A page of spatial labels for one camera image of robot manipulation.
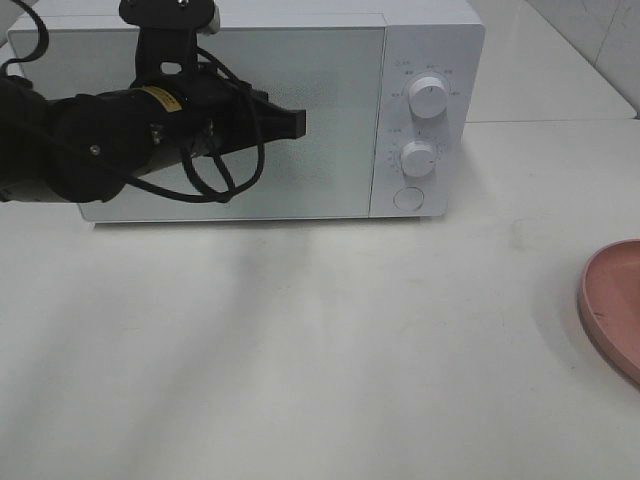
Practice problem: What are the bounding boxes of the round white door button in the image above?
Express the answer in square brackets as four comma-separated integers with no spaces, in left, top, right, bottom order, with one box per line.
[393,187,425,212]

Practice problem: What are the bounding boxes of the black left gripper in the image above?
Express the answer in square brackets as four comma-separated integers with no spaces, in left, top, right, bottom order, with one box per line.
[132,28,306,160]

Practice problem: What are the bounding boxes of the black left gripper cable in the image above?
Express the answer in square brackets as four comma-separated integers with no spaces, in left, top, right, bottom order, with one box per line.
[0,0,266,205]

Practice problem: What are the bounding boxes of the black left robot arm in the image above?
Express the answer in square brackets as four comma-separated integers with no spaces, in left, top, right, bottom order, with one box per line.
[1,26,306,204]

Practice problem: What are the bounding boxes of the white microwave oven body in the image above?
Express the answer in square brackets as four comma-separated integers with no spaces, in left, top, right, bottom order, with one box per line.
[1,1,485,223]

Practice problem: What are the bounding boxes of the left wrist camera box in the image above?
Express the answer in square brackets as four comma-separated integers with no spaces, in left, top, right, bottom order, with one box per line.
[118,0,221,34]

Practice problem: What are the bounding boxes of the pink round plate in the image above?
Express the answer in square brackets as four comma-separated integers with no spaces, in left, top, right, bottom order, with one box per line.
[577,239,639,385]

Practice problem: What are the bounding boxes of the white microwave door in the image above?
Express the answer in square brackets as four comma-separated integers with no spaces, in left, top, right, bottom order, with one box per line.
[20,27,384,223]

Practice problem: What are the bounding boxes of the white microwave knob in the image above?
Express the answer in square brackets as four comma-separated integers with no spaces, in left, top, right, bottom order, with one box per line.
[400,141,437,178]
[407,72,449,119]

